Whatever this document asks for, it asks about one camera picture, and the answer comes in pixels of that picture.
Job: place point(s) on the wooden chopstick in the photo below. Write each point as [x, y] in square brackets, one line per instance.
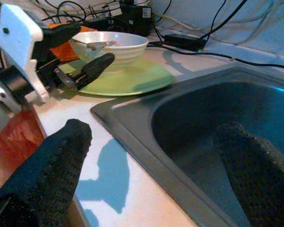
[106, 43]
[90, 45]

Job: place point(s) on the black device box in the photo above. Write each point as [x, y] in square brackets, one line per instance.
[137, 21]

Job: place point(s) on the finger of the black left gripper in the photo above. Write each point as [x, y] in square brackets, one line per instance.
[98, 65]
[61, 33]

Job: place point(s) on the white bowl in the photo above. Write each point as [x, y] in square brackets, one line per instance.
[127, 50]

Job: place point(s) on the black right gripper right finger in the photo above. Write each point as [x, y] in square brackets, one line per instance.
[258, 179]

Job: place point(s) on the red plastic bag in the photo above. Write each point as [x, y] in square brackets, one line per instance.
[14, 146]

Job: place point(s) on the steel kitchen sink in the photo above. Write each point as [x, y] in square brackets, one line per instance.
[180, 118]

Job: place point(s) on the green plate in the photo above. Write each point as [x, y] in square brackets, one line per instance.
[132, 80]

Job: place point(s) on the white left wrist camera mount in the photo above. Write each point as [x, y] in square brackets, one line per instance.
[16, 35]

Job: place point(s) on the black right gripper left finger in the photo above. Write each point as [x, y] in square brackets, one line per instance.
[56, 165]

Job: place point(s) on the orange bowl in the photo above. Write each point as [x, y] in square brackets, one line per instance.
[64, 53]

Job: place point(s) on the black power adapter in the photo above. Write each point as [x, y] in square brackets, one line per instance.
[184, 41]

